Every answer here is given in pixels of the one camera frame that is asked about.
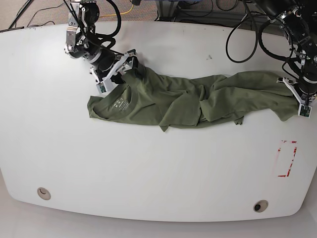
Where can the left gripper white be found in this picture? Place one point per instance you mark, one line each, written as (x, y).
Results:
(302, 97)

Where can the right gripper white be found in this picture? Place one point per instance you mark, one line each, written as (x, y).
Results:
(109, 69)

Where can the olive green t-shirt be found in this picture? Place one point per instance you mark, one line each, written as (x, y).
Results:
(147, 98)

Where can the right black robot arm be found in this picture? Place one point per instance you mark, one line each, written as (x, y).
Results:
(82, 41)

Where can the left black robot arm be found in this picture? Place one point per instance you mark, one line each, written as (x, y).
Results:
(288, 13)

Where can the red tape rectangle marking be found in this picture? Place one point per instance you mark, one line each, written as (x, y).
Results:
(284, 158)

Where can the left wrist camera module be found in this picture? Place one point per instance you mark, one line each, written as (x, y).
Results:
(304, 110)

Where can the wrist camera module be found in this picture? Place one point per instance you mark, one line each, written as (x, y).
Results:
(101, 88)
(304, 110)

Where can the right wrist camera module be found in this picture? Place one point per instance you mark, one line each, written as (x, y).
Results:
(101, 88)

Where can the metal frame rack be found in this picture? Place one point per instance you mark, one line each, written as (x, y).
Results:
(225, 13)

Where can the right table cable grommet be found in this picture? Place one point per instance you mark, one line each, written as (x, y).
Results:
(260, 206)

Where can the table cable grommet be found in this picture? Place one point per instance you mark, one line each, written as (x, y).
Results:
(43, 193)
(260, 206)

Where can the left table cable grommet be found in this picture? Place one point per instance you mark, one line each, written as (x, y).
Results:
(43, 193)

